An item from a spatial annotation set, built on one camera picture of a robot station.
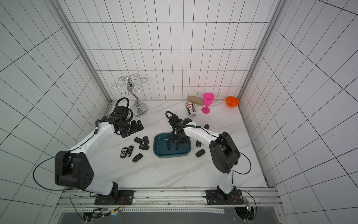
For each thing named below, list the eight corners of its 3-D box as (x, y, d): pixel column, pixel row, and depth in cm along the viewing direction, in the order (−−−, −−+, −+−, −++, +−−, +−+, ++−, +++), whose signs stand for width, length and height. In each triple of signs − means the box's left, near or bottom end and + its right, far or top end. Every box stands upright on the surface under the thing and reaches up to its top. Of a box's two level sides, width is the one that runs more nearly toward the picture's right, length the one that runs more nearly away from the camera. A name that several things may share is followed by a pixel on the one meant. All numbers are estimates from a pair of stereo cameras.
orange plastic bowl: (226, 107, 118) (227, 102, 113) (224, 101, 123) (225, 96, 118) (239, 107, 118) (241, 102, 113) (236, 101, 123) (238, 96, 118)
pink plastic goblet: (202, 113, 113) (204, 100, 101) (201, 106, 119) (203, 92, 106) (211, 113, 113) (215, 100, 101) (210, 106, 119) (213, 92, 106)
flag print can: (190, 117, 111) (190, 114, 108) (185, 104, 120) (185, 101, 117) (197, 116, 112) (197, 113, 109) (191, 103, 121) (191, 100, 118)
